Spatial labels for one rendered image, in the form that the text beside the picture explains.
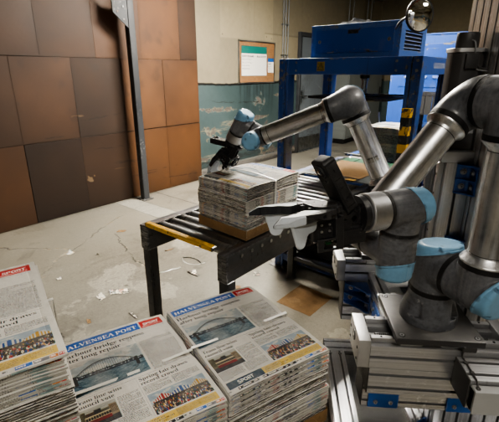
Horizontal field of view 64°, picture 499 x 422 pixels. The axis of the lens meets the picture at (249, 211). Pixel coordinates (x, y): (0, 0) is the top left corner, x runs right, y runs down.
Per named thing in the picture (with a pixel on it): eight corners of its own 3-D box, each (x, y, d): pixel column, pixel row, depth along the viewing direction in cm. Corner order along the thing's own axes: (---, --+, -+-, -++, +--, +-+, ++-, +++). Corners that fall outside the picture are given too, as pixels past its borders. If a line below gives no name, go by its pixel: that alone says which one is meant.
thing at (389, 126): (396, 162, 310) (400, 128, 301) (360, 157, 328) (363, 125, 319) (413, 155, 337) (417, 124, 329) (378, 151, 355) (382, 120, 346)
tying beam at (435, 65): (419, 74, 216) (422, 55, 213) (279, 74, 273) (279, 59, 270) (453, 74, 265) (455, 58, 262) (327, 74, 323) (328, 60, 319)
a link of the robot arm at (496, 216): (467, 290, 106) (511, 73, 88) (522, 321, 93) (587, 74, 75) (432, 299, 102) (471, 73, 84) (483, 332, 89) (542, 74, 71)
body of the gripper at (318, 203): (316, 254, 69) (373, 244, 73) (315, 205, 67) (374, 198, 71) (295, 243, 76) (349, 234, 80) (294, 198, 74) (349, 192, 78)
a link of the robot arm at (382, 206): (393, 193, 73) (366, 188, 80) (372, 197, 71) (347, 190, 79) (393, 234, 74) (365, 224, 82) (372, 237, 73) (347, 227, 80)
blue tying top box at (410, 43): (398, 56, 232) (403, 18, 225) (310, 59, 268) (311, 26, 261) (424, 58, 264) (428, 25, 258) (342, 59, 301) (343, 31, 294)
